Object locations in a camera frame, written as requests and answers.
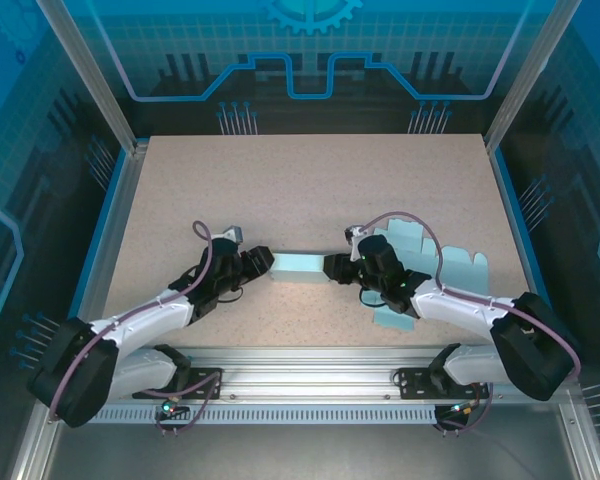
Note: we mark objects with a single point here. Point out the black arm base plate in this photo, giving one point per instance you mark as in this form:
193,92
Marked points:
205,385
415,382

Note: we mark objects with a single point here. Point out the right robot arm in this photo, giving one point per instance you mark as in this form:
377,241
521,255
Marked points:
455,305

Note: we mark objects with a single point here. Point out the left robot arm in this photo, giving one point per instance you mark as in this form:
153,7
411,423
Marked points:
145,320

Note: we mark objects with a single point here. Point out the aluminium frame post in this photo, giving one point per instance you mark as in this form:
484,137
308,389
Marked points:
97,80
530,75

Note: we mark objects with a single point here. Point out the light blue paper box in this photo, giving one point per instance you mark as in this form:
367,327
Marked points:
460,270
300,267

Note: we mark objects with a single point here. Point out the blue table edge strip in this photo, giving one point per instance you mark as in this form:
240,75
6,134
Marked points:
101,225
511,200

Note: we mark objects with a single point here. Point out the aluminium side rail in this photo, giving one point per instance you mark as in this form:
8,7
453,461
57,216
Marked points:
117,225

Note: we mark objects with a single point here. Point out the small connector with LEDs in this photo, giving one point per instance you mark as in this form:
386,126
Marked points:
171,406
462,407

